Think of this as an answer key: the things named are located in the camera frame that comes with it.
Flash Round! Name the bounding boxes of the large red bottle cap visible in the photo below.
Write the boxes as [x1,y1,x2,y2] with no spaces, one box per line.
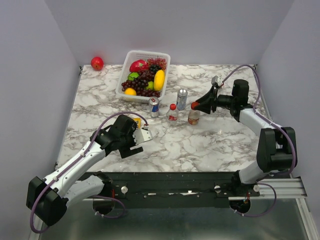
[191,101,199,111]

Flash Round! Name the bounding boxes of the brown juice bottle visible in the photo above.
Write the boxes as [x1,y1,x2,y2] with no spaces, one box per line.
[187,106,201,126]

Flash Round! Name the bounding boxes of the red label clear bottle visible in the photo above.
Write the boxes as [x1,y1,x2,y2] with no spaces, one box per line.
[166,106,179,124]

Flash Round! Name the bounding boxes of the small red bottle cap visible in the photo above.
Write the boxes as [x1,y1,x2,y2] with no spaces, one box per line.
[170,103,177,111]

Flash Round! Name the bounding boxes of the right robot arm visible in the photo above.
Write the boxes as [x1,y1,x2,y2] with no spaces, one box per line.
[195,76,298,184]

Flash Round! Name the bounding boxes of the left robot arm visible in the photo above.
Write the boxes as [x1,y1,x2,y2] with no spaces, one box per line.
[26,111,153,233]

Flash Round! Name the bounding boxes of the yellow candy packet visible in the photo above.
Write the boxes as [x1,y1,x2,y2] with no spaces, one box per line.
[133,117,142,129]

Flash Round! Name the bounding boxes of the silver blue drink can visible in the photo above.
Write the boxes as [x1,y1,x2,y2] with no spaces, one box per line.
[176,88,188,111]

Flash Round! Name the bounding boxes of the red bull can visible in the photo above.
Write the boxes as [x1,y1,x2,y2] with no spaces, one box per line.
[149,96,160,118]

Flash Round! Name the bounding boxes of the orange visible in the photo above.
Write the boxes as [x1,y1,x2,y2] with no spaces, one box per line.
[124,87,137,96]

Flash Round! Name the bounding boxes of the yellow mango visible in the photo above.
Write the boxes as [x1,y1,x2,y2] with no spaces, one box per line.
[153,69,165,91]

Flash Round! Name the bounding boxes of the dark purple grapes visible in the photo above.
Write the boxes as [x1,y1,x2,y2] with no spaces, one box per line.
[120,69,161,98]

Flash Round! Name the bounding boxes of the red grape bunch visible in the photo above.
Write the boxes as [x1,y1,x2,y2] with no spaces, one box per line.
[147,57,167,70]

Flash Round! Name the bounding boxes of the green lime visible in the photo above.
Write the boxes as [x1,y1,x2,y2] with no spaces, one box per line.
[145,81,154,91]

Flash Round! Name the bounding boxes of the green apple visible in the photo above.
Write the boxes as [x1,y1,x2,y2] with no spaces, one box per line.
[127,72,140,81]

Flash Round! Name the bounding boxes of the red dragon fruit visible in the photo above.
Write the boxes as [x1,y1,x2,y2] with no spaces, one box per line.
[129,59,149,73]

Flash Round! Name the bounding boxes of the red apple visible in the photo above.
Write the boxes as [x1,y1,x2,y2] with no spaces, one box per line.
[90,56,104,71]

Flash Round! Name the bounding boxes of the white plastic fruit basket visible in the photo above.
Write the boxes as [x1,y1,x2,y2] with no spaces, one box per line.
[115,50,171,104]

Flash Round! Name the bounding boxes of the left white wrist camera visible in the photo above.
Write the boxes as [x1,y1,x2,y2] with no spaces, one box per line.
[132,128,153,146]

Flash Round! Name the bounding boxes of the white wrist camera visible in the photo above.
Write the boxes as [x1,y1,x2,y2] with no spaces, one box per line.
[132,128,153,146]
[211,75,224,89]

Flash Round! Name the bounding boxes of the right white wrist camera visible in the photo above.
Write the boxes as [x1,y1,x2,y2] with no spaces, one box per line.
[211,75,224,89]

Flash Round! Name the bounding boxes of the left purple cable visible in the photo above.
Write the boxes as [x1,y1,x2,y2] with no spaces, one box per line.
[29,112,149,234]

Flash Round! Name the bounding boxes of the black mounting base frame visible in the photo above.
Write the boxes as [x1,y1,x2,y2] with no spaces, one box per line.
[100,172,260,209]

